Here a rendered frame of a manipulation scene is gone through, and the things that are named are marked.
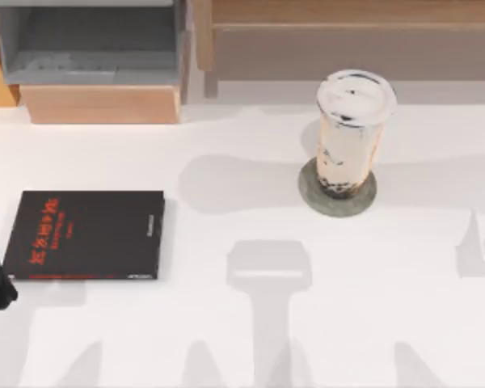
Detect grey round coaster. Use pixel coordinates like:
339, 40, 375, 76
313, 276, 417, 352
297, 157, 378, 218

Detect milk tea cup with lid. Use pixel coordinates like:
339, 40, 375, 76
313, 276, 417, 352
315, 70, 398, 199

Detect black book with red lettering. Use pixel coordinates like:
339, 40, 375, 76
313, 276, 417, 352
2, 189, 167, 282

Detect pale wooden drawer front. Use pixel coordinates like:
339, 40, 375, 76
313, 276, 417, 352
19, 83, 183, 125

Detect wooden open shelf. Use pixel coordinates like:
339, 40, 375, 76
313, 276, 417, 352
195, 0, 485, 99

